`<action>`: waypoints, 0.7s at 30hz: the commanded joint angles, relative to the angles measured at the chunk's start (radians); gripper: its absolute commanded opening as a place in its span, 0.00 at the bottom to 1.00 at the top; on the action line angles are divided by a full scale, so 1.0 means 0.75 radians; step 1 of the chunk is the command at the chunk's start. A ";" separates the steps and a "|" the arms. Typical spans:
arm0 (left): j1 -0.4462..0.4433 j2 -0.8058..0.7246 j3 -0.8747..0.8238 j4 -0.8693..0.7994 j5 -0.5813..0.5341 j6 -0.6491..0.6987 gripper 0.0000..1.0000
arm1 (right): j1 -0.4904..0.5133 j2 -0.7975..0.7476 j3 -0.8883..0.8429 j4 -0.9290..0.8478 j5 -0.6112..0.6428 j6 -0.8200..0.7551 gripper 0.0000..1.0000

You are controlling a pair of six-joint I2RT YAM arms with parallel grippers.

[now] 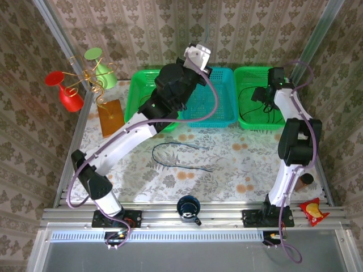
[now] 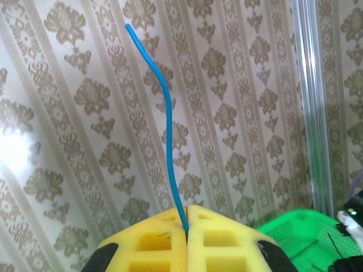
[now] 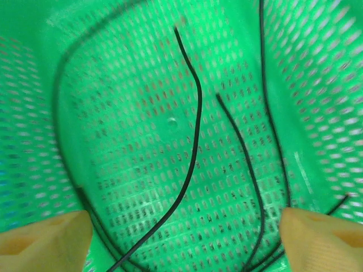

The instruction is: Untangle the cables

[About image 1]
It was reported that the thin dark blue cable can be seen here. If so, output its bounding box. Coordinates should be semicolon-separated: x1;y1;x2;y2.
151;141;214;173

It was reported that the red chips bag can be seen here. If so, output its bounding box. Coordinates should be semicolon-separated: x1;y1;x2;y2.
299;197;331;227

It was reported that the dark blue mug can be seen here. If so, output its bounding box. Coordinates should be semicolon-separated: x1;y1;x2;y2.
176;194;202;227

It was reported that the aluminium front rail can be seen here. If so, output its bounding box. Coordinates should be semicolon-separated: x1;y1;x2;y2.
39;208;349;229

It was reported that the red plastic wine glass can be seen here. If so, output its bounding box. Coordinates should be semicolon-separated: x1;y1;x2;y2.
44;70;85;113

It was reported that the thin black cable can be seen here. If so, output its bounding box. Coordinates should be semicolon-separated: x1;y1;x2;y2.
237;84;286;125

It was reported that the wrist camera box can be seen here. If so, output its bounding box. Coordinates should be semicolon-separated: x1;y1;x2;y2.
251;86;267;103
183;42;213;72

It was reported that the brown cup with black lid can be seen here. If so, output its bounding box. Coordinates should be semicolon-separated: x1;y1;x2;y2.
294;173;315;193

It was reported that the green perforated plastic basket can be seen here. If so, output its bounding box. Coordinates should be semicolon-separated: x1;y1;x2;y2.
124;69;182;133
233;66;287;131

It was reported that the aluminium frame post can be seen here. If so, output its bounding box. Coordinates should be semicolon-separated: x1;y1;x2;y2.
31;0;96;94
289;0;347;84

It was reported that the aluminium side rail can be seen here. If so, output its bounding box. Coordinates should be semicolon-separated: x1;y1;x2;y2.
285;78;337;207
52;90;96;209

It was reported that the light green plastic wine glass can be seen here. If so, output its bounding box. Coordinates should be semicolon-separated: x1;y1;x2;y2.
84;47;117;90

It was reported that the floral tablecloth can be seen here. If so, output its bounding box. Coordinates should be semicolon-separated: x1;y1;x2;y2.
66;80;324;203

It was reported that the brown wooden base board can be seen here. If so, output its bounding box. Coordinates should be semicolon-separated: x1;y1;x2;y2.
97;99;127;139

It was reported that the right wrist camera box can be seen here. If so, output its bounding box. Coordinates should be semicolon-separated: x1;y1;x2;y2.
251;86;267;103

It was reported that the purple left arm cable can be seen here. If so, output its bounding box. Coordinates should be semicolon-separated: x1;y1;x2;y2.
65;58;219;250

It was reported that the small black connector board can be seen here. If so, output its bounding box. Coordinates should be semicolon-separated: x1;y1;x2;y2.
104;231;132;247
262;231;284;247

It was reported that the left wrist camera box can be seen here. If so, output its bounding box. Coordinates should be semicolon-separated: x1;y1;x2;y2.
183;42;213;72

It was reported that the teal perforated plastic basket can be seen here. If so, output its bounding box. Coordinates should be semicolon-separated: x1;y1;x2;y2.
177;67;238;129

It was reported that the gold wire glass holder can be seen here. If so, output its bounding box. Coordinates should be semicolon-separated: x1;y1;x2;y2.
66;55;119;120

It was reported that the white slotted cable duct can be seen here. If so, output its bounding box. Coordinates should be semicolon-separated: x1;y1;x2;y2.
50;229;264;243

